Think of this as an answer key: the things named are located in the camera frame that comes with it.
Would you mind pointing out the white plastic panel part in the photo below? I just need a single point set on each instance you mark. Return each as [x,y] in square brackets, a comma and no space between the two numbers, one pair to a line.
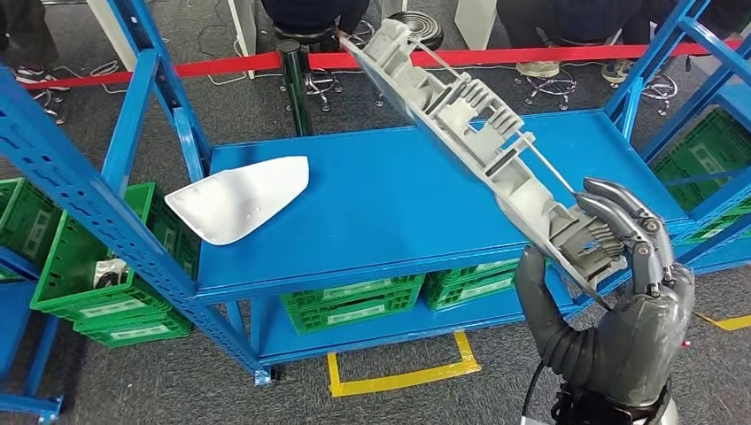
[240,199]

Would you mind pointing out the yellow floor tape rectangle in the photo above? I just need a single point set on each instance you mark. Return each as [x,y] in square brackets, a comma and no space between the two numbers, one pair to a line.
[405,378]

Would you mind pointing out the person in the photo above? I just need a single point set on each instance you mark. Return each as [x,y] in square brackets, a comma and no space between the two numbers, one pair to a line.
[20,32]
[642,23]
[563,20]
[317,12]

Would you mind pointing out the black stanchion post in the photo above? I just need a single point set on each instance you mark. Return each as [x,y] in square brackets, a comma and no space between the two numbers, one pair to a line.
[295,88]

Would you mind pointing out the grey plastic wheel cover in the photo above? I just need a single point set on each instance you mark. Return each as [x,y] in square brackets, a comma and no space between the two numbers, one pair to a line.
[469,111]

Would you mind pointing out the yellow floor tape strip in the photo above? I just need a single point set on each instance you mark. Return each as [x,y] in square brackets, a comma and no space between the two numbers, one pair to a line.
[733,322]

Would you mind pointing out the blue steel shelf rack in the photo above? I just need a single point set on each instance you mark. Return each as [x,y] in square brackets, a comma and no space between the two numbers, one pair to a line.
[381,205]
[733,100]
[12,311]

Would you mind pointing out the red barrier belt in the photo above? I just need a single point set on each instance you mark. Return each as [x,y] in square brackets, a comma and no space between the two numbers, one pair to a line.
[229,63]
[499,57]

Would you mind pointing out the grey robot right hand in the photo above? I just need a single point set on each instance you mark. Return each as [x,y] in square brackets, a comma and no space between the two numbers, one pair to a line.
[639,346]

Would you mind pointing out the silver and black part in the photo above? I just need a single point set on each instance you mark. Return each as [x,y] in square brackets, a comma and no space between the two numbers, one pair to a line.
[108,273]

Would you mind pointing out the black swivel stool chrome base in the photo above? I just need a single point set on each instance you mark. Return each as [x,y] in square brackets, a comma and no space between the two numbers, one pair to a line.
[425,29]
[365,32]
[551,88]
[302,35]
[50,105]
[660,88]

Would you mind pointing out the white table leg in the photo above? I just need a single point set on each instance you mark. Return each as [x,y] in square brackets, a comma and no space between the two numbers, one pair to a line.
[245,32]
[476,23]
[114,29]
[394,7]

